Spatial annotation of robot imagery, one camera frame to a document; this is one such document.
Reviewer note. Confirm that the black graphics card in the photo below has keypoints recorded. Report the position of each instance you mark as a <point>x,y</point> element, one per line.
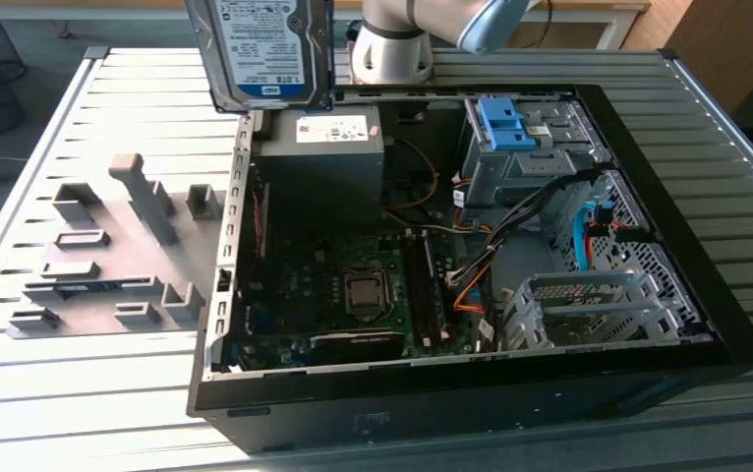
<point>356,346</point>

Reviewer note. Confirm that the black PC case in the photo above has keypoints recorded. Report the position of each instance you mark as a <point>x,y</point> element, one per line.
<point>415,408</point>

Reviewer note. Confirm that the grey power supply unit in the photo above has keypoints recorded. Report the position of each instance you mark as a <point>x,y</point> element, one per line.
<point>323,162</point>

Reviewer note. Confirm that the silver disk bay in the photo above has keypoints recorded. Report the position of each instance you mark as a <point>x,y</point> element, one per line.
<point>593,309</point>

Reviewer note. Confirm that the silver optical drive cage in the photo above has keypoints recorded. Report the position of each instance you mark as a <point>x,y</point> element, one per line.
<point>527,167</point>

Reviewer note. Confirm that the brown wooden cabinet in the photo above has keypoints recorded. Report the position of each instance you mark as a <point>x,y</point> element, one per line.
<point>730,49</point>

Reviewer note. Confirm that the CPU socket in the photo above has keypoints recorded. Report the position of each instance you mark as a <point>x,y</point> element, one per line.
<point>363,290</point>

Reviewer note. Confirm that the blue labelled RAM stick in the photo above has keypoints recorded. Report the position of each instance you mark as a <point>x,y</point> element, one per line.
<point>81,287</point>

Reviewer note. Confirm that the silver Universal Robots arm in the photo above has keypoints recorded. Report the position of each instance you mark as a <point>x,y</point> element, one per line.
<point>390,54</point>

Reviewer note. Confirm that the blue plastic drive latch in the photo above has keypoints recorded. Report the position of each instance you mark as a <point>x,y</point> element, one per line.
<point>503,130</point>

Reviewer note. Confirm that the grey parts rack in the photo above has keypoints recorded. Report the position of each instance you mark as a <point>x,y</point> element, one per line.
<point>120,265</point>

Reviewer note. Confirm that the hard disk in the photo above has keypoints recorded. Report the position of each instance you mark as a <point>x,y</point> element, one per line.
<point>258,54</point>

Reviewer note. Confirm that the green motherboard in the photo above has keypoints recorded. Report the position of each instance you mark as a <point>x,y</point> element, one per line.
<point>298,295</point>

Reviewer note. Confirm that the black RAM stick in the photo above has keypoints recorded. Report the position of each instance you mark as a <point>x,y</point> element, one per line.
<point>415,290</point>
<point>435,300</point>

